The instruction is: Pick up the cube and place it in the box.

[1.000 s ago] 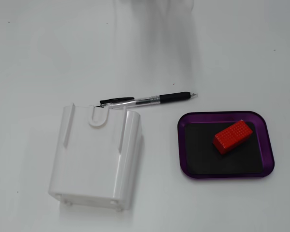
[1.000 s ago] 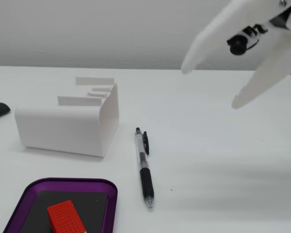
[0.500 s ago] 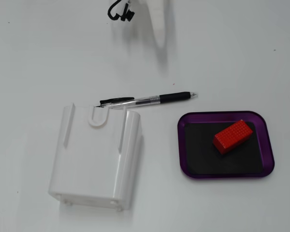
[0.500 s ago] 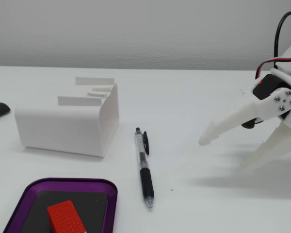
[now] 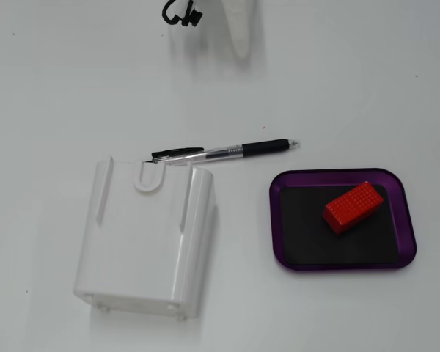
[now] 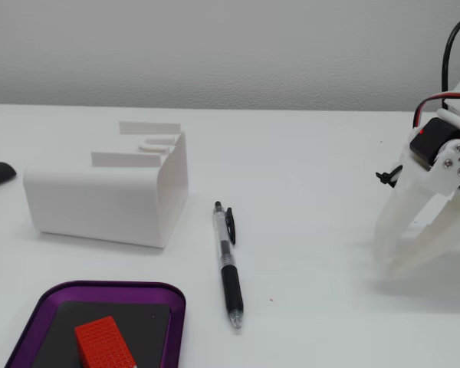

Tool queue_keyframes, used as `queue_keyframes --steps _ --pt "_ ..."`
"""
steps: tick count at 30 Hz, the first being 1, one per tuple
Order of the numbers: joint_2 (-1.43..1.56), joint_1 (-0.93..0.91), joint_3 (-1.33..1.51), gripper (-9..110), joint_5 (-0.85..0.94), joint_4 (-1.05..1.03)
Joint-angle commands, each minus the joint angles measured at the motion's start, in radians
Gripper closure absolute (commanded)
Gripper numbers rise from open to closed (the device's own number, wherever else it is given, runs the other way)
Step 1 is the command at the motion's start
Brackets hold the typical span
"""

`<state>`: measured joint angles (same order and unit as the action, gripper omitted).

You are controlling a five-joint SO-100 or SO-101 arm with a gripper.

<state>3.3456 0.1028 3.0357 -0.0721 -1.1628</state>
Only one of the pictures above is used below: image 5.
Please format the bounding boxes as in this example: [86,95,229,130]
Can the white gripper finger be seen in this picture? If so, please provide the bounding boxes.
[219,0,260,62]

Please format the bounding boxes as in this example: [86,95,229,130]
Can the red studded block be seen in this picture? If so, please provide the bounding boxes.
[322,180,385,235]

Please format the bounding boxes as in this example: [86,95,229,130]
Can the white plastic box container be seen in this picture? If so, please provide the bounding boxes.
[72,155,217,322]

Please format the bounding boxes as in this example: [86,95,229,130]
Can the clear pen with black grip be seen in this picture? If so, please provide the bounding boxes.
[150,138,302,167]

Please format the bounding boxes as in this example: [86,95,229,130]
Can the black tray mat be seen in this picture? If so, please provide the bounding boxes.
[279,183,401,266]

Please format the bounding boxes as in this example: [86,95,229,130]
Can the purple metal tray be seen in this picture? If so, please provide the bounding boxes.
[268,167,417,274]

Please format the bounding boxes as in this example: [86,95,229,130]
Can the small black camera module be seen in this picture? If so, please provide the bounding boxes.
[182,6,204,28]

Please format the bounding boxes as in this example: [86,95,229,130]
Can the thick black cable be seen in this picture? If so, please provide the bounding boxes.
[161,0,191,26]

